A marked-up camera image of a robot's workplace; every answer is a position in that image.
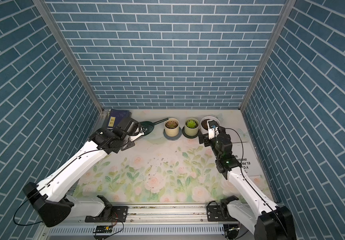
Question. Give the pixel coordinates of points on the white flat box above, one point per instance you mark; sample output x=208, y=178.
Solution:
x=245, y=154

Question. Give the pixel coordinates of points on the cream wavy flower pot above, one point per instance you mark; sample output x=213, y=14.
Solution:
x=169, y=132

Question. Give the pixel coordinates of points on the green wavy flower pot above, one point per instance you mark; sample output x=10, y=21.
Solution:
x=189, y=131

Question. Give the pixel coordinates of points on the floral table mat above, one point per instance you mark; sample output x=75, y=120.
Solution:
x=157, y=170

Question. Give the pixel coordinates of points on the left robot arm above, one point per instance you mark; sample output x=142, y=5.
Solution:
x=49, y=197

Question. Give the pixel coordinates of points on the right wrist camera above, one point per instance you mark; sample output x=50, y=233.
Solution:
x=212, y=128

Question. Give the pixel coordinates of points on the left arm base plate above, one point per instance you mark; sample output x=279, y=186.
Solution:
x=112, y=213

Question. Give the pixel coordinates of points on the small green circuit board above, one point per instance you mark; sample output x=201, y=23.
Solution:
x=103, y=230

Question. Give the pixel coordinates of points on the pink-green succulent plant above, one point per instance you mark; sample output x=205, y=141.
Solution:
x=171, y=125

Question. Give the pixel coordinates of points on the bright green succulent plant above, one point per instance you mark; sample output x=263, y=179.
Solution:
x=192, y=124

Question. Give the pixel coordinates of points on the dark blue book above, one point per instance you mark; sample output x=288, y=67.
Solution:
x=116, y=116

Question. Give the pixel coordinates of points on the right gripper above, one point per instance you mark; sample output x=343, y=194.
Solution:
x=203, y=137

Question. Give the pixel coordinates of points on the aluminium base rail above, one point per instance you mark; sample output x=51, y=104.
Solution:
x=152, y=222

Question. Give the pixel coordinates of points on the dark green pot saucer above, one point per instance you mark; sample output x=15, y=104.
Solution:
x=190, y=137

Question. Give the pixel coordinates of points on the white plastic flower pot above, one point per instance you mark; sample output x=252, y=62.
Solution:
x=204, y=123

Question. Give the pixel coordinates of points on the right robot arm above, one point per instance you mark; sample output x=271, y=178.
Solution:
x=263, y=218

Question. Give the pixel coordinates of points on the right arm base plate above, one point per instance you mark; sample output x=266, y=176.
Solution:
x=214, y=214

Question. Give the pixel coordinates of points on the grey-blue pot saucer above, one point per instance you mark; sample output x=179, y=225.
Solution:
x=172, y=138

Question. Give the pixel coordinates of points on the dark green watering can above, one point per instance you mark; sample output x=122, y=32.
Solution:
x=148, y=126

